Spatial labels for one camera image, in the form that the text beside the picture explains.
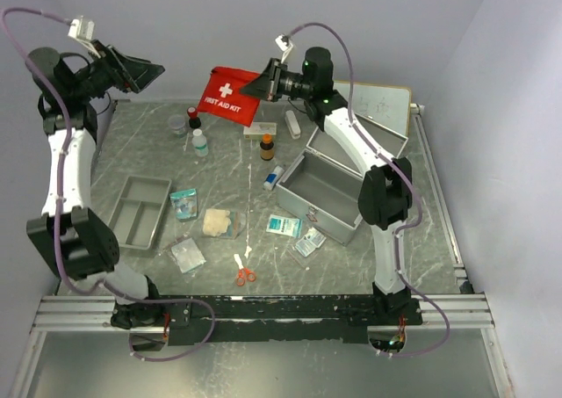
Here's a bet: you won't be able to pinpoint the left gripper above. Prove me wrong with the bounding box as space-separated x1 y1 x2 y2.
72 40 166 100

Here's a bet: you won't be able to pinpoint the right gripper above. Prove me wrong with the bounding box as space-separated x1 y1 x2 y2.
238 60 312 104

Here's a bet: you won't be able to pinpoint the red first aid kit pouch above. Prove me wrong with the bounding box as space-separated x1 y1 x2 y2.
197 66 260 127

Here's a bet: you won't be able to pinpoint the teal bandage packet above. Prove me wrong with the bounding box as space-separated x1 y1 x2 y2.
169 189 198 221

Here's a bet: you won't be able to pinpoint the orange handled scissors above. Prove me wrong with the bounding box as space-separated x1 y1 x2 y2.
234 254 256 286

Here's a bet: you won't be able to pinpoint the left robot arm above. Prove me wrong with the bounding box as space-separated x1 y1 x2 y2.
25 40 165 329

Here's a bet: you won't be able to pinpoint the white red medicine box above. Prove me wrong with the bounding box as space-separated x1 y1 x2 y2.
242 121 277 140

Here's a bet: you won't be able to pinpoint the brown medicine bottle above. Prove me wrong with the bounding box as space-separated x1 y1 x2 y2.
260 134 275 161

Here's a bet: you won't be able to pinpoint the clear lidded plastic cup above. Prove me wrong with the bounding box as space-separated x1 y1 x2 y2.
168 114 187 137

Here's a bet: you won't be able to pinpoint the black bottle red cap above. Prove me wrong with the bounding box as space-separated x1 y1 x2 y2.
186 106 202 129

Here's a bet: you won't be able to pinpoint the cotton swab stick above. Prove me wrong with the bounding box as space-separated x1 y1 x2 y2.
183 133 190 152

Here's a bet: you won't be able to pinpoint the white blue tube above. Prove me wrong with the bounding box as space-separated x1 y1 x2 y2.
263 165 285 191

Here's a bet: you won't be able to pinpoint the grey metal case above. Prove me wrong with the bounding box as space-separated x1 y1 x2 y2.
275 115 410 247

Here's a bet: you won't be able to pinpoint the small whiteboard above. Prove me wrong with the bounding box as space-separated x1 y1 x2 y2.
350 83 412 136

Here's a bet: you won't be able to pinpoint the grey plastic divided tray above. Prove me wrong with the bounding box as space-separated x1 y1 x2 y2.
107 175 172 252

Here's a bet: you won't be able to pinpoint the teal white wipes packet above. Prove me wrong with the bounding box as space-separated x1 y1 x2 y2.
266 214 302 238

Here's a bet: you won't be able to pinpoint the blue white sachet packet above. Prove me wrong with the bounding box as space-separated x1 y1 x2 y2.
294 228 326 257

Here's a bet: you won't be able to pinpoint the clear bag of gauze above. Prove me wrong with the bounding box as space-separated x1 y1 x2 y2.
162 235 206 275

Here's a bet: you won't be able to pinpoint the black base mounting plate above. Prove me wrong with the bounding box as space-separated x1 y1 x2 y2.
110 293 423 347

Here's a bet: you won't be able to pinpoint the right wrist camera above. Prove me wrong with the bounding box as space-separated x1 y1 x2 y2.
275 34 294 64

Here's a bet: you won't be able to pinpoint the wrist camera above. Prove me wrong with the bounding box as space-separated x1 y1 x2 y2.
68 16 96 54
275 34 294 64

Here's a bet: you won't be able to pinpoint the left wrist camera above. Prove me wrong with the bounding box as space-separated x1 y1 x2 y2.
68 16 96 54

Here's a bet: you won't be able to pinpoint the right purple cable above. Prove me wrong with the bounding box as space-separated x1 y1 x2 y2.
285 21 451 358

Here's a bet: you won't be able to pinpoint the purple cable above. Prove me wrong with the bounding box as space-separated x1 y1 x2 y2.
285 21 451 358
0 6 217 363

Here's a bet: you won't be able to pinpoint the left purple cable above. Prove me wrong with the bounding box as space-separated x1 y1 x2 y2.
0 6 217 363

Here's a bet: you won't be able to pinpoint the aluminium frame rail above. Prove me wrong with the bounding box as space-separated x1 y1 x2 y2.
32 294 494 331

